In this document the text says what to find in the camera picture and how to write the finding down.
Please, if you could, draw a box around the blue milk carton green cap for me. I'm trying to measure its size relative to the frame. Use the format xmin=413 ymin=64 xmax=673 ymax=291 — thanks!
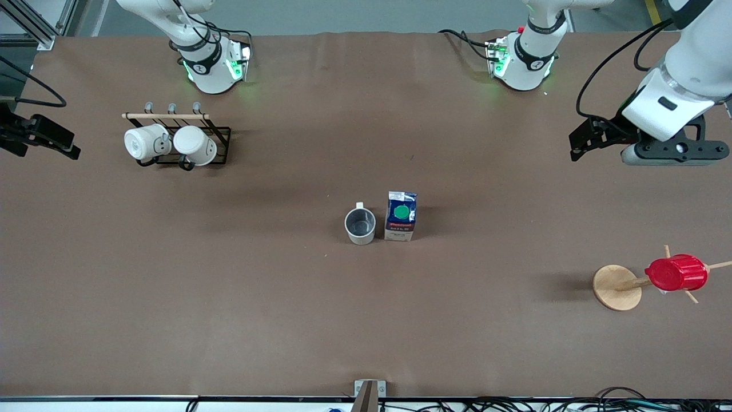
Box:
xmin=384 ymin=191 xmax=417 ymax=242

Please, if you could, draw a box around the white cup grey inside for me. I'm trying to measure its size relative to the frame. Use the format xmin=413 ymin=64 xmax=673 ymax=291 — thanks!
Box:
xmin=344 ymin=202 xmax=377 ymax=245

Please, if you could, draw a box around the red ribbed cup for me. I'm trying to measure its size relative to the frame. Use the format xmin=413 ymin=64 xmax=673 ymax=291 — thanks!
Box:
xmin=645 ymin=254 xmax=710 ymax=292

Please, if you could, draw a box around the white mug with print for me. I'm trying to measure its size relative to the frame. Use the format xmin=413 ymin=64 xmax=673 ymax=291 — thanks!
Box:
xmin=124 ymin=124 xmax=172 ymax=162

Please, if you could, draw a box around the plain white mug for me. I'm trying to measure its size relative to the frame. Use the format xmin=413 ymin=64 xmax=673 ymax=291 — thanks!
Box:
xmin=173 ymin=125 xmax=218 ymax=167

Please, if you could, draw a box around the wooden mug tree stand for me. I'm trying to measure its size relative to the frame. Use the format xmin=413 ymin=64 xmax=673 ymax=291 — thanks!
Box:
xmin=592 ymin=245 xmax=732 ymax=311

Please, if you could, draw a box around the aluminium frame profile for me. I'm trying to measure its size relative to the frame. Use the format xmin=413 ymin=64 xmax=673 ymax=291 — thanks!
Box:
xmin=0 ymin=0 xmax=78 ymax=51

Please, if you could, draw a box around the black wire mug rack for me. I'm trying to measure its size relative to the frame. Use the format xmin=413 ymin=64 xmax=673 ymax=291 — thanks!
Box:
xmin=122 ymin=102 xmax=232 ymax=171

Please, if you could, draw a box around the black left base cable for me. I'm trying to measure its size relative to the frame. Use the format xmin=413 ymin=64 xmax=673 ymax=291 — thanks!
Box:
xmin=439 ymin=29 xmax=494 ymax=61

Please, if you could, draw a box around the black base cable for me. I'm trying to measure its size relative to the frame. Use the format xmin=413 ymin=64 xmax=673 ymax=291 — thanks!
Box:
xmin=439 ymin=29 xmax=494 ymax=61
xmin=197 ymin=17 xmax=253 ymax=49

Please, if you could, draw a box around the black right base cable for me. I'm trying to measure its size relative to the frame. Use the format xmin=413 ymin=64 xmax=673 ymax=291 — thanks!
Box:
xmin=197 ymin=17 xmax=253 ymax=49

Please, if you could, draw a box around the black cable bundle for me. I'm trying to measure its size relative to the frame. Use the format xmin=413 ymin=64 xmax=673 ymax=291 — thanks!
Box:
xmin=377 ymin=386 xmax=732 ymax=412

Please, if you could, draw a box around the brown camera post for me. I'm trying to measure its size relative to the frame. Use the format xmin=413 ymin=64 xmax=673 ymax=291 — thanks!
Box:
xmin=350 ymin=381 xmax=379 ymax=412

